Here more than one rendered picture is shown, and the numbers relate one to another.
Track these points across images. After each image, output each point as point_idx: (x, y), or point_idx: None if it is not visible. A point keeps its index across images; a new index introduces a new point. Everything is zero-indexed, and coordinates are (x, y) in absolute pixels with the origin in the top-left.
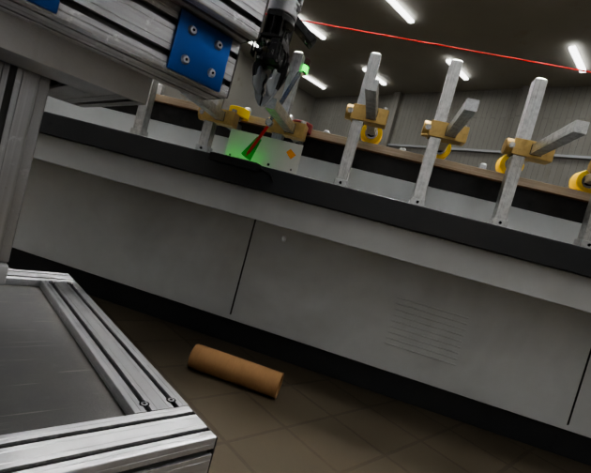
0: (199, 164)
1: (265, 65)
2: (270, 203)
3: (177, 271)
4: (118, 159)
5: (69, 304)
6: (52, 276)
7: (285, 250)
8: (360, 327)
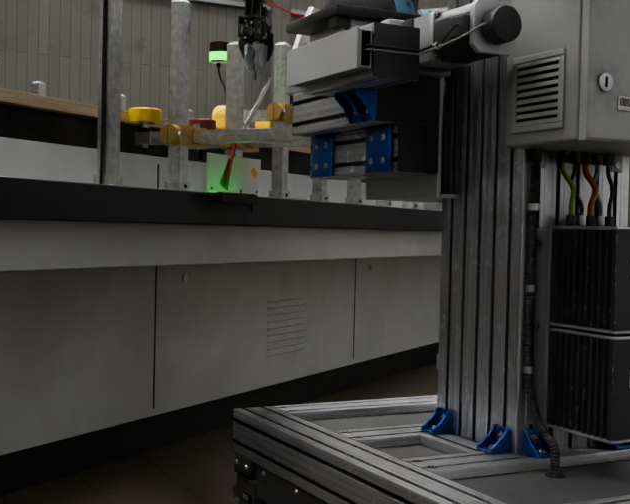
0: (195, 211)
1: None
2: (239, 237)
3: (89, 384)
4: (90, 230)
5: (360, 406)
6: (263, 411)
7: (187, 291)
8: (251, 350)
